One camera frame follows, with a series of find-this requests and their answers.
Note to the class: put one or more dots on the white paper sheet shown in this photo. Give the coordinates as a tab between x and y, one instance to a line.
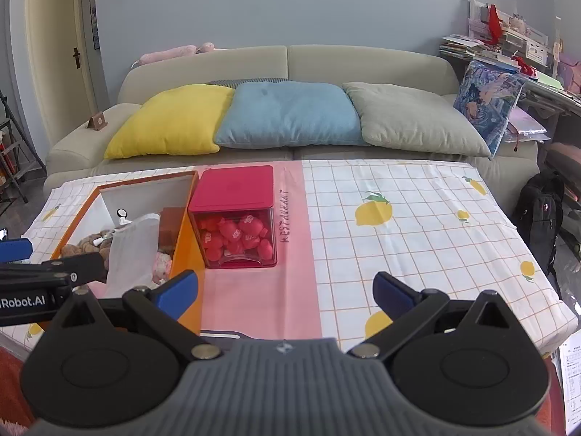
572	381

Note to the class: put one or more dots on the red ornament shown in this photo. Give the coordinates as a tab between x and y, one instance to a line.
494	22

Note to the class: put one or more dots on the clear plastic bag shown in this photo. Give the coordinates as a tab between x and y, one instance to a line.
134	254

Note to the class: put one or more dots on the door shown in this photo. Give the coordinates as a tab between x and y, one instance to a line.
54	54

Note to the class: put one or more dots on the desk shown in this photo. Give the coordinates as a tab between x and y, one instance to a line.
553	93

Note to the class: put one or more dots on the pink folder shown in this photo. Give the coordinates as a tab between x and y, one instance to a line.
526	129

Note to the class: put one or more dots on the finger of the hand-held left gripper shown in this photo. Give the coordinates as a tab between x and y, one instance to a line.
84	268
13	250

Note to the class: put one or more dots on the brown teddy bear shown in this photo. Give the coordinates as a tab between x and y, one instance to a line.
86	243

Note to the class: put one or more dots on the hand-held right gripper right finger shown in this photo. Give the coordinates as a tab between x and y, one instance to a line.
392	293

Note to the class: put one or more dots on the yellow pillow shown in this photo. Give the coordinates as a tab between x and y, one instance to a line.
172	120

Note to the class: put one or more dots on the wall poster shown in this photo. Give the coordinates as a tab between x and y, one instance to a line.
95	27

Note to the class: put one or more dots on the black backpack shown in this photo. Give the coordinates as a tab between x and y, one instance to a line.
540	218

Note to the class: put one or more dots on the pink fluffy mat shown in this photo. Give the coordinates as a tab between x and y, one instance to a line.
13	429

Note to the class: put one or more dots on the grey pillow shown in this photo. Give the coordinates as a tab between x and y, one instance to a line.
408	118

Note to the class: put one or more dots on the beige sofa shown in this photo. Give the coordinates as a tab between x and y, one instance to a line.
363	61

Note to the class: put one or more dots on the houndstooth cloth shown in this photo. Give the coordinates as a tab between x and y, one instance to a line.
227	81

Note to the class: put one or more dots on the white desk shelf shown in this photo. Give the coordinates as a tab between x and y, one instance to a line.
522	32

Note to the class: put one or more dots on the pile of books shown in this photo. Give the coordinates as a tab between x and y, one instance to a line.
458	45

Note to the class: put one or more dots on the blue printed pillow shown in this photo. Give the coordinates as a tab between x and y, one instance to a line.
488	100

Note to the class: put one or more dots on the pink cloth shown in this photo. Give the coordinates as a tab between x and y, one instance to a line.
97	289

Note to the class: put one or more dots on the metal folding rack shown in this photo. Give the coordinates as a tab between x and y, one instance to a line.
18	150

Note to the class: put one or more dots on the orange box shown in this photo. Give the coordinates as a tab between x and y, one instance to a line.
190	254

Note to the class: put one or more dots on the small brown stand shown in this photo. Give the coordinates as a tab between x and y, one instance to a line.
97	122

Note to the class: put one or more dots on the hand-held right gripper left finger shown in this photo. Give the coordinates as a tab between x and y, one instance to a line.
177	293

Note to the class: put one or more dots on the red lidded clear container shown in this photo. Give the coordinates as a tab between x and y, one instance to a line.
236	188

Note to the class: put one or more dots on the pink white crochet flowers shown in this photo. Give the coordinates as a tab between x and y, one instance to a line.
162	265

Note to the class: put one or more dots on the purple bag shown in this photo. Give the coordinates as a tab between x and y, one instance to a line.
569	72

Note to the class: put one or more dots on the long pink plush toy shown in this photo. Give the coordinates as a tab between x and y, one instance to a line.
168	53

